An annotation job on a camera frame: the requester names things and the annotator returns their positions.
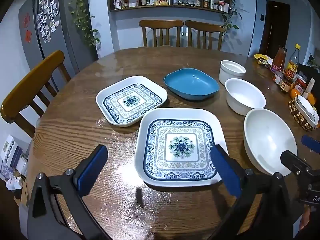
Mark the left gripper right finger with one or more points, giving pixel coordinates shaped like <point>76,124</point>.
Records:
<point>230,171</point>

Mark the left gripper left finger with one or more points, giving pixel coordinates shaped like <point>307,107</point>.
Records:
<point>89,169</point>

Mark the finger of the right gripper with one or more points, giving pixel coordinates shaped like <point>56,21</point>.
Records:
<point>292,162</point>
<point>311,143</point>

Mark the large white bowl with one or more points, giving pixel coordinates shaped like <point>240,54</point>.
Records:
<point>266,137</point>

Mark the large patterned square plate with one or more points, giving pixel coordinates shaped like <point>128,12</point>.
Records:
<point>173,147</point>

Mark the medium white bowl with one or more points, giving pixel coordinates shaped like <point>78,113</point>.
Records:
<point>243,96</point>

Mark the small patterned square plate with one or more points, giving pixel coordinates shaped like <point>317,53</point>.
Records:
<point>128,100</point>

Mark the blue square bowl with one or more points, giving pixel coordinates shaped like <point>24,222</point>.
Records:
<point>191,84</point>

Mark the person's hand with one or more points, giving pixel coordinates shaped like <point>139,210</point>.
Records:
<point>305,218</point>

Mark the wooden bead trivet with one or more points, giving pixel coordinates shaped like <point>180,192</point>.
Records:
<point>299,118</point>

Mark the white dish on trivet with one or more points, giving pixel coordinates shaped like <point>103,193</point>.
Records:
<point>307,111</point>

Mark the orange fruit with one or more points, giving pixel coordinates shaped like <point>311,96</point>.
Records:
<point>294,93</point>

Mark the red lid jar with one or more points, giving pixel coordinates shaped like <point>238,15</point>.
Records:
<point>299,85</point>

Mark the brown sauce jar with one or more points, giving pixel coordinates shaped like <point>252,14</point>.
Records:
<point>285,84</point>

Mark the yellow cap oil bottle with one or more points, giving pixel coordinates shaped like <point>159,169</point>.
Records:
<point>293,62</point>

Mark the small white lid jar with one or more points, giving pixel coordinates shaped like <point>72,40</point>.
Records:
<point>277,77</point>

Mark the yellow snack packet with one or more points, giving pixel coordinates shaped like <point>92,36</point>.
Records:
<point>263,60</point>

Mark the wooden chair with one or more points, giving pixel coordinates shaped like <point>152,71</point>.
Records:
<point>205,33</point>
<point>23,94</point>
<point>160,29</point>

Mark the white straight-sided ramekin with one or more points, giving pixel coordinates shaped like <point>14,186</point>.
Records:
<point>230,69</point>

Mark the dark wooden door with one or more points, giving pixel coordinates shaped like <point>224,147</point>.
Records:
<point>276,28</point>

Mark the green plant right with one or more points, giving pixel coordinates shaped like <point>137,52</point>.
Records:
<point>229,19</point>

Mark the wooden chair back right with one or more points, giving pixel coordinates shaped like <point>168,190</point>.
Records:
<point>205,33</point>

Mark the grey refrigerator with magnets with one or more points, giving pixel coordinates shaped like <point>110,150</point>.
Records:
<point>50,25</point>

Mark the hanging green vine plant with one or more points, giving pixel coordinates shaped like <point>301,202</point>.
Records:
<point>79,10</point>

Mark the wooden chair back left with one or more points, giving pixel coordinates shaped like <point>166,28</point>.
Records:
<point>160,29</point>

